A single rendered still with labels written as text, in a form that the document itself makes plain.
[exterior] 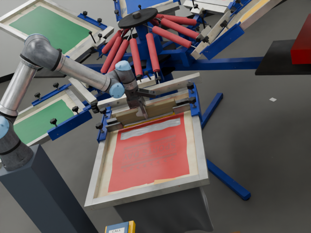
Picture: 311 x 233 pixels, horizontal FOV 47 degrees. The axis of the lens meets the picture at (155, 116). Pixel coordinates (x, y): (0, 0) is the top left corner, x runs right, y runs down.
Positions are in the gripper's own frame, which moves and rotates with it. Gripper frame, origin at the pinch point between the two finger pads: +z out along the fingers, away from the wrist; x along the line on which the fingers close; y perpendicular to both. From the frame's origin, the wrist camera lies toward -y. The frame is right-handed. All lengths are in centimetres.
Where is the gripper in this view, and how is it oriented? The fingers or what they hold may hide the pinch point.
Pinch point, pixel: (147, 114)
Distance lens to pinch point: 205.2
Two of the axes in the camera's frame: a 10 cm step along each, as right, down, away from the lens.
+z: 3.3, 7.9, 5.3
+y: -9.5, 2.6, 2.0
